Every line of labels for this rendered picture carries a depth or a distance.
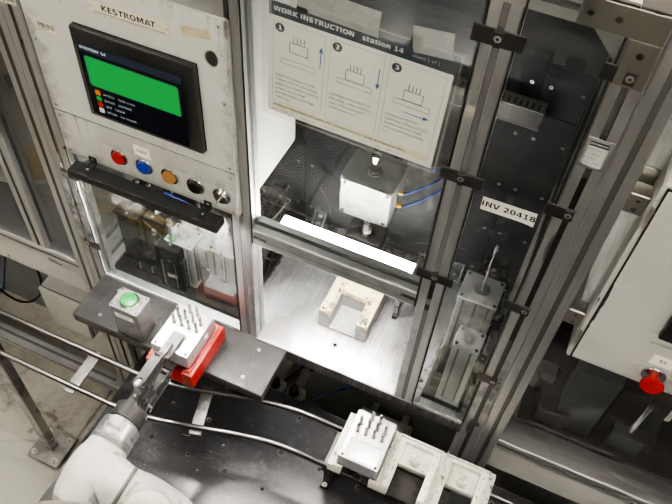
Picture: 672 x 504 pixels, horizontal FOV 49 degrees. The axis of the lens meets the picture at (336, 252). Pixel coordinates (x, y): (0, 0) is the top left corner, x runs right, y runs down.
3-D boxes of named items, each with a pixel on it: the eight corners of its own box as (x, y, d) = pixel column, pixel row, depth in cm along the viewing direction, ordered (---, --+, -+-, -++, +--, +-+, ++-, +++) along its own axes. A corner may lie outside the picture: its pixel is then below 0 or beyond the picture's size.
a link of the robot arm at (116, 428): (123, 445, 153) (139, 421, 157) (86, 428, 155) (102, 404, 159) (130, 462, 160) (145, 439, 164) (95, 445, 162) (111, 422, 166)
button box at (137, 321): (116, 330, 185) (107, 303, 176) (134, 307, 190) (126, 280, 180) (143, 342, 183) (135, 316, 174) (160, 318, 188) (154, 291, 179)
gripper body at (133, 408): (141, 438, 164) (164, 403, 169) (135, 421, 157) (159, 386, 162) (113, 424, 165) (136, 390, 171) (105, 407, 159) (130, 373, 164)
